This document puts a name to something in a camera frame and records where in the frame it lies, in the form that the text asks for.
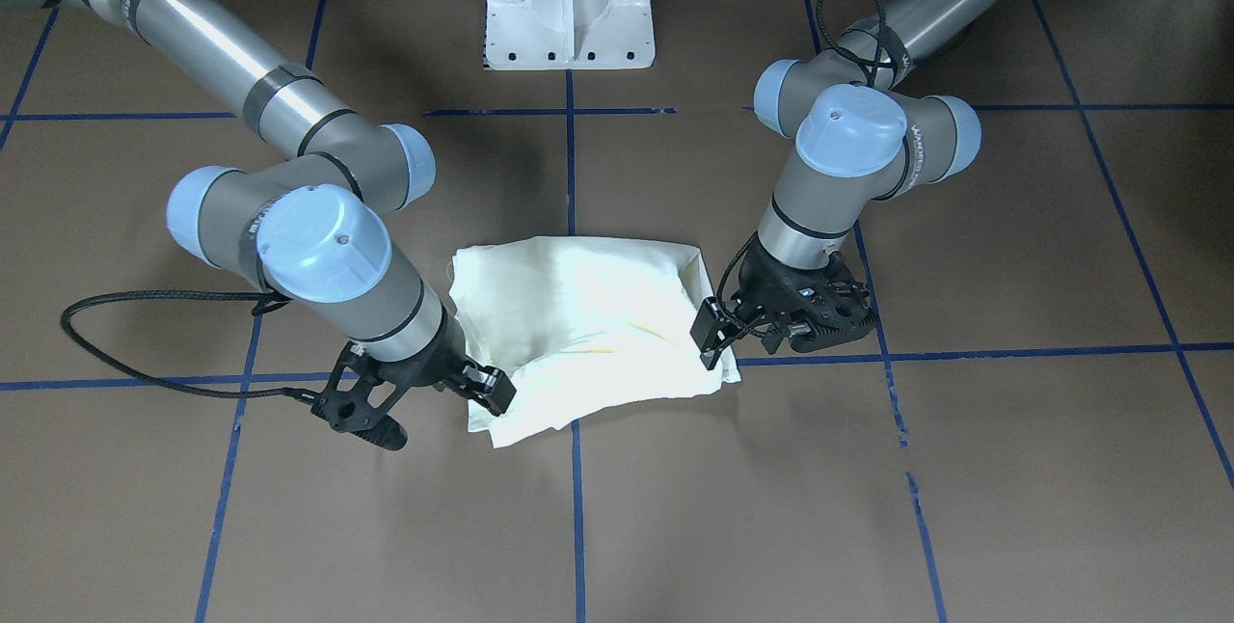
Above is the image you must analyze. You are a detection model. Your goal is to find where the cream long sleeve cat shirt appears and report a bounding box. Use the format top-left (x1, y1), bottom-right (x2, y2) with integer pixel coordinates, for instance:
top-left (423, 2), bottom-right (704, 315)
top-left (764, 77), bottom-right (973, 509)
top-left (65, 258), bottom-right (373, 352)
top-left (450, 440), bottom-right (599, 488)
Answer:
top-left (449, 236), bottom-right (740, 448)

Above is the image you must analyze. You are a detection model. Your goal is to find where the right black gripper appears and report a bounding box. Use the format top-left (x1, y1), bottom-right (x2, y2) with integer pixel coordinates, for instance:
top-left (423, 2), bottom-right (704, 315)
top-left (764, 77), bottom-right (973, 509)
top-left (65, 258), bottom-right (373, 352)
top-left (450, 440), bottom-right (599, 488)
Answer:
top-left (385, 310), bottom-right (517, 417)

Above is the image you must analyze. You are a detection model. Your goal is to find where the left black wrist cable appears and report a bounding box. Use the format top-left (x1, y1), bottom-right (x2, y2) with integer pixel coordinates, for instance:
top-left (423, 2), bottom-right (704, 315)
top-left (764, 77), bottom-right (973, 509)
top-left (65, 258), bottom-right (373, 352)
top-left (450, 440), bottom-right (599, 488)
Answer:
top-left (714, 0), bottom-right (917, 339)

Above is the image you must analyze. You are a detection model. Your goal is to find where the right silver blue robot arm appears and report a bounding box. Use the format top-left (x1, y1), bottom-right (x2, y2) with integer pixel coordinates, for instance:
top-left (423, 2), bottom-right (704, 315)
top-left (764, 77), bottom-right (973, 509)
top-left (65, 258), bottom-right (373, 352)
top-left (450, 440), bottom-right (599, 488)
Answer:
top-left (2, 0), bottom-right (515, 415)

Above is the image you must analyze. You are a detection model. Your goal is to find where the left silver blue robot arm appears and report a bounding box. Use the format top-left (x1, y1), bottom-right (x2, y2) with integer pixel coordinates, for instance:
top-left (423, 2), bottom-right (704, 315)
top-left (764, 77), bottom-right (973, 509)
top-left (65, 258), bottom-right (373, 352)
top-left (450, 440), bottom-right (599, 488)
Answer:
top-left (690, 0), bottom-right (1004, 369)

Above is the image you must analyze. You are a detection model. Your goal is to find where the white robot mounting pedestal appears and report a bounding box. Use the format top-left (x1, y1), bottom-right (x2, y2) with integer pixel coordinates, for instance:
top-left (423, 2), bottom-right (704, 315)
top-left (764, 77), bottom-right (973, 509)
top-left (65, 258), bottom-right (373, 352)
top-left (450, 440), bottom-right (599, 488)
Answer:
top-left (482, 0), bottom-right (656, 72)

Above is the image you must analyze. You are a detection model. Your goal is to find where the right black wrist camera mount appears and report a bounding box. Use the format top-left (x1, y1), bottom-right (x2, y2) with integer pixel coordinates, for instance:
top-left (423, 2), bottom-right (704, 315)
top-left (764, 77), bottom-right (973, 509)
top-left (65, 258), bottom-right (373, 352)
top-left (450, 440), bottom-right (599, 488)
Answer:
top-left (304, 343), bottom-right (410, 452)

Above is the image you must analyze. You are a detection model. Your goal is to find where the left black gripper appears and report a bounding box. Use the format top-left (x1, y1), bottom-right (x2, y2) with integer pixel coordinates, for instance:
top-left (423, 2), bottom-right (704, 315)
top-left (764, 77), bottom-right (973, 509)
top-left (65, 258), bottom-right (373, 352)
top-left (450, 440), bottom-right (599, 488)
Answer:
top-left (690, 239), bottom-right (833, 371)

